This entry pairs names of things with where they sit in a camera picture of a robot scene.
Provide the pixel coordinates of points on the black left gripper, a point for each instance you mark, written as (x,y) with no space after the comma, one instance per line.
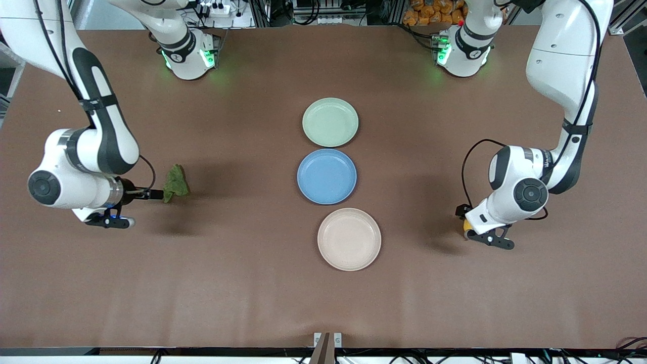
(461,211)

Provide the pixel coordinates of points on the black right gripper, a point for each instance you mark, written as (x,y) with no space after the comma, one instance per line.
(129,195)

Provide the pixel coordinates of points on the yellow lemon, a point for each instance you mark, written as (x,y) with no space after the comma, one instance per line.
(467,226)

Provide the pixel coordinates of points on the green lettuce leaf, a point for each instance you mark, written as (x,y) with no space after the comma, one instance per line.
(176,184)

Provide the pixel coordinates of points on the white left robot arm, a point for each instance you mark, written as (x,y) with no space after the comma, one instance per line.
(561,65)

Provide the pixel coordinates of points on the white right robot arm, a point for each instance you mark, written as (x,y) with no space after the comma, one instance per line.
(101,131)

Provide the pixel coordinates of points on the beige plate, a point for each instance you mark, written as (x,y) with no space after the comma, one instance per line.
(349,239)

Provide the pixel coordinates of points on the blue plate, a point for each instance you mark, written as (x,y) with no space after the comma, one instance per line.
(326,176)

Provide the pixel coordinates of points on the pale green plate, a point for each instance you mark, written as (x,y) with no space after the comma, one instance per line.
(330,122)

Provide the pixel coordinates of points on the white power strip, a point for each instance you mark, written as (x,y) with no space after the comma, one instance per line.
(218,8)

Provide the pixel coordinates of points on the bag of orange fruits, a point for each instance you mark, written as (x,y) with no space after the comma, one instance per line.
(432,12)

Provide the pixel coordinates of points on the metal table edge bracket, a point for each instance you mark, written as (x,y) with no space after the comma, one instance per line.
(327,346)

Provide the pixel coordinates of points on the aluminium frame profile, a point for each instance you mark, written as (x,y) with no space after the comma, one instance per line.
(629,17)

